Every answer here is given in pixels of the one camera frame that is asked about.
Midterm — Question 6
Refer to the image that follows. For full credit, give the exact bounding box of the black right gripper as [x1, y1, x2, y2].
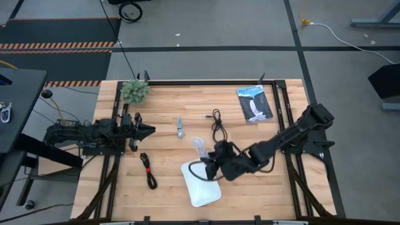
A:
[199, 140, 251, 182]

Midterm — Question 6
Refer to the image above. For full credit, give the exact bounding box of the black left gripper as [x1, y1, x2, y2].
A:
[129, 112, 157, 153]

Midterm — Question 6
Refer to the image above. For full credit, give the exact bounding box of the white plastic bin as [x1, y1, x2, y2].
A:
[181, 159, 223, 208]

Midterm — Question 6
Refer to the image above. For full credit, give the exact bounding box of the green potted plant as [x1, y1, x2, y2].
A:
[120, 79, 151, 106]

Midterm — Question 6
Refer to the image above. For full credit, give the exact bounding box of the waterfall cover booklet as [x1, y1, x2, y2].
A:
[236, 84, 274, 124]

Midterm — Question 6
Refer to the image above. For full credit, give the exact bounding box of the black desk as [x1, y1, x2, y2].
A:
[0, 67, 84, 210]

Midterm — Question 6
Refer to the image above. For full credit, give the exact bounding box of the black hazard-striped floor mat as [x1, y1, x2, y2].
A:
[0, 17, 122, 88]

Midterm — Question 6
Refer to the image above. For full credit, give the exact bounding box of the white key fob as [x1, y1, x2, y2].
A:
[0, 101, 13, 124]

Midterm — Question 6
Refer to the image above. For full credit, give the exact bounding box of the black box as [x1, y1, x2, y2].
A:
[367, 63, 400, 100]

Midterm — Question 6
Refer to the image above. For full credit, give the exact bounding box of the grey metal table leg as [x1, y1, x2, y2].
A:
[350, 1, 400, 29]

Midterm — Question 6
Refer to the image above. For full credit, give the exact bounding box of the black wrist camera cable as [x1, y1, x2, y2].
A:
[187, 161, 225, 183]

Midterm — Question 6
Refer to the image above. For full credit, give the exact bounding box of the grey bundled cable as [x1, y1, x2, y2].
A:
[176, 118, 185, 139]

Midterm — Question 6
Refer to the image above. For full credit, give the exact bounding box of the black cable with red tie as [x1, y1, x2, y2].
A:
[139, 152, 158, 191]

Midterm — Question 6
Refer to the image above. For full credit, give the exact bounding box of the long black floor cable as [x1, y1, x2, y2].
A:
[99, 0, 138, 79]

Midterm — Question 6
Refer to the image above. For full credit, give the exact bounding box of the black coiled floor cable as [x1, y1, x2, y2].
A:
[118, 2, 144, 24]

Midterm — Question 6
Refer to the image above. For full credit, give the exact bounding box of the yellow cable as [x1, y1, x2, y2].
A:
[0, 60, 19, 70]

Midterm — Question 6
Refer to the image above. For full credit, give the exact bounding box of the white floor cable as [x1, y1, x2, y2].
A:
[307, 21, 396, 65]

